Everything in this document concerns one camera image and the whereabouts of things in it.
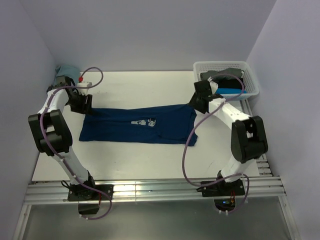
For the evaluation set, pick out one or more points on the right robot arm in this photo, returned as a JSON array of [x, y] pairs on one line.
[[248, 139]]

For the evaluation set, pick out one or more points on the white plastic basket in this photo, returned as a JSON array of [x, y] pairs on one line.
[[251, 84]]

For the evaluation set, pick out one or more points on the light blue rolled t shirt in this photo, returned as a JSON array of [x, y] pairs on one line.
[[228, 91]]

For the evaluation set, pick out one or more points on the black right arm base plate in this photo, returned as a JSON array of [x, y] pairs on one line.
[[228, 190]]

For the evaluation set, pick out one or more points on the pale teal t shirt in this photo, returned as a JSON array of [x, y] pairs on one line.
[[67, 70]]

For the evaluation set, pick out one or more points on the black rolled t shirt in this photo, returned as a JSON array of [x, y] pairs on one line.
[[231, 83]]

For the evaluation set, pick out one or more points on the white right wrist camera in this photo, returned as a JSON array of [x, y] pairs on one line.
[[214, 86]]

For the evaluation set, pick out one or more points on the aluminium frame rail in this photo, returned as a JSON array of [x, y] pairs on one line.
[[150, 172]]

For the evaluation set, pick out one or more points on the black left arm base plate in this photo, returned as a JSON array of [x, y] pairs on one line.
[[89, 201]]

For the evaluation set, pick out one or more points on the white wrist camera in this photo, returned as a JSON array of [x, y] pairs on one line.
[[83, 87], [214, 86]]

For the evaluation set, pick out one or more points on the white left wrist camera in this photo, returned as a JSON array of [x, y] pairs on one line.
[[83, 87]]

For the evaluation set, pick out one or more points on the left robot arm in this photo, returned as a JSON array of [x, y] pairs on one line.
[[53, 137]]

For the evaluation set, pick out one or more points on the dark blue t shirt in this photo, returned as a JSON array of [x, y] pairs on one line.
[[170, 124]]

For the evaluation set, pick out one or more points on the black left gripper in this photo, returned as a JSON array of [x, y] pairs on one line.
[[85, 108]]

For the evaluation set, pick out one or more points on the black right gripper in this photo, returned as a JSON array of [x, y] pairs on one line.
[[192, 103]]

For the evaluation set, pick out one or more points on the grey rolled t shirt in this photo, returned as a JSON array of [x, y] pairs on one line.
[[226, 74]]

